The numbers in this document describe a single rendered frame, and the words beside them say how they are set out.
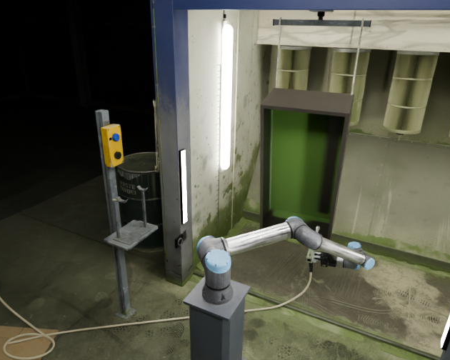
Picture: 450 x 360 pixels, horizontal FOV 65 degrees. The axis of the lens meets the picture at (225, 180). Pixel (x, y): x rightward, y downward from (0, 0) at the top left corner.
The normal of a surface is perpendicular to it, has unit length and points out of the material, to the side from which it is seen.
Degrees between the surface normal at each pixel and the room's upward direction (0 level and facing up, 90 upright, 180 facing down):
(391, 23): 90
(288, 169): 102
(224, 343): 90
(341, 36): 90
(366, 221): 57
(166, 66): 90
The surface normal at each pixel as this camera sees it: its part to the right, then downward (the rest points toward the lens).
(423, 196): -0.37, -0.21
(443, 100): -0.45, 0.35
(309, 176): -0.36, 0.54
